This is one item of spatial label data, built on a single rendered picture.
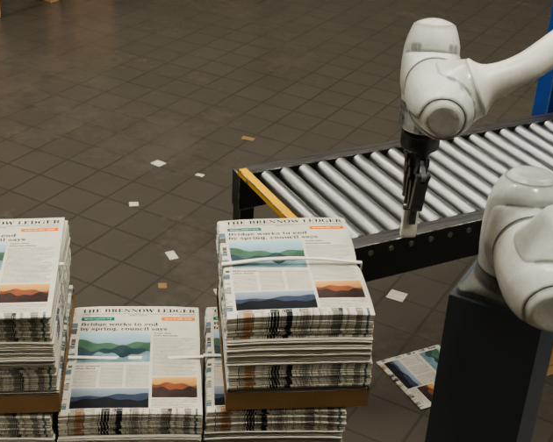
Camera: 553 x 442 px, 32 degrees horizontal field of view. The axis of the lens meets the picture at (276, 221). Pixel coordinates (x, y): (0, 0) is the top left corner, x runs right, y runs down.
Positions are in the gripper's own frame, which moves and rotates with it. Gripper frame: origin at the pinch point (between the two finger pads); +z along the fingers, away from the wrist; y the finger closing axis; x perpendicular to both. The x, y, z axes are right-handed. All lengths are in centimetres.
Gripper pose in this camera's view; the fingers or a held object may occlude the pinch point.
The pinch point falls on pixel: (409, 220)
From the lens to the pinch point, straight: 195.9
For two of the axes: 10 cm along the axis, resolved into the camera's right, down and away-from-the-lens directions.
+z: -0.5, 8.7, 4.9
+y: 0.9, 4.9, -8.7
